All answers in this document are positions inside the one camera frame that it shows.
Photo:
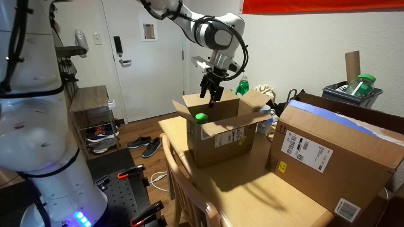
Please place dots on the crumpled white plastic bag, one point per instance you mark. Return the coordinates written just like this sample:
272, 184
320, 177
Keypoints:
265, 90

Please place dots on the red banner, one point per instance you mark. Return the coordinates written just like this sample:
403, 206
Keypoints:
315, 5

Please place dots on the white tub with blue rim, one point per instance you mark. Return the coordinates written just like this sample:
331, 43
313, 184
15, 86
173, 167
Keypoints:
263, 127

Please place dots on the white mug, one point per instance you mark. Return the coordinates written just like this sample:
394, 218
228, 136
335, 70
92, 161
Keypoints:
265, 109

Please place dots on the white light switch plate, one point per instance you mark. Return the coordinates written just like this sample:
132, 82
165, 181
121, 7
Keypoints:
97, 38

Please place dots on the white device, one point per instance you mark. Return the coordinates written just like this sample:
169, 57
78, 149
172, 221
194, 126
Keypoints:
81, 41

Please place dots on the clear jar with green lid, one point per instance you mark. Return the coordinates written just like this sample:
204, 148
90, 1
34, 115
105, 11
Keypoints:
359, 85

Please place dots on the small open cardboard box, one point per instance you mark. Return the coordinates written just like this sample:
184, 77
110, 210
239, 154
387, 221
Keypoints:
221, 138

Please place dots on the brown cardboard tube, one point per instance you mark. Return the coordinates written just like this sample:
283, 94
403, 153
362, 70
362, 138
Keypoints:
352, 66

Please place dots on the green dish soap bottle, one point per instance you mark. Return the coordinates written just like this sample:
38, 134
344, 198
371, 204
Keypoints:
242, 86

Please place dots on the paper notice on door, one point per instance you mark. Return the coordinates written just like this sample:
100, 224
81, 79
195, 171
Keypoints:
148, 26

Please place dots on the white door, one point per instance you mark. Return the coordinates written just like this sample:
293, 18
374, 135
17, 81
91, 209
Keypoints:
151, 78

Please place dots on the orange and black clamp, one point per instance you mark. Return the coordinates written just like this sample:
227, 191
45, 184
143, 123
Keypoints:
131, 172
146, 214

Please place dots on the row of shoes on rack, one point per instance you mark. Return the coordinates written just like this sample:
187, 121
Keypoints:
101, 135

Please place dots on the grey plastic bin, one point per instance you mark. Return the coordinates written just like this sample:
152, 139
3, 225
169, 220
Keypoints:
369, 99

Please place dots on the dark grey sneaker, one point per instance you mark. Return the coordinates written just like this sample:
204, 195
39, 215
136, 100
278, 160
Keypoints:
152, 147
139, 142

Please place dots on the wooden chair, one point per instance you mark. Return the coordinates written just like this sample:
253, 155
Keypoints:
186, 192

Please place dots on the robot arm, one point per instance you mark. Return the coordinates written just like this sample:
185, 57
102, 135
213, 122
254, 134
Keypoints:
31, 142

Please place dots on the large cardboard box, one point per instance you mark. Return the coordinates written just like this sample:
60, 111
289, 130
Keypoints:
331, 164

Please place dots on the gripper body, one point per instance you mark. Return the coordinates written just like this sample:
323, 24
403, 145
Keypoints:
217, 77

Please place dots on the black stand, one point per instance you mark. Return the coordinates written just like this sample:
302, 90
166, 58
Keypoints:
66, 52

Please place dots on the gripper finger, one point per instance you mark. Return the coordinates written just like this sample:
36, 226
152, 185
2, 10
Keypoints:
204, 89
217, 94

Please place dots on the black door keypad lock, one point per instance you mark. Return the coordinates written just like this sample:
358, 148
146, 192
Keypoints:
118, 44

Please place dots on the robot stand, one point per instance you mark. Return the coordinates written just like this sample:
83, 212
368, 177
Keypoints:
126, 195

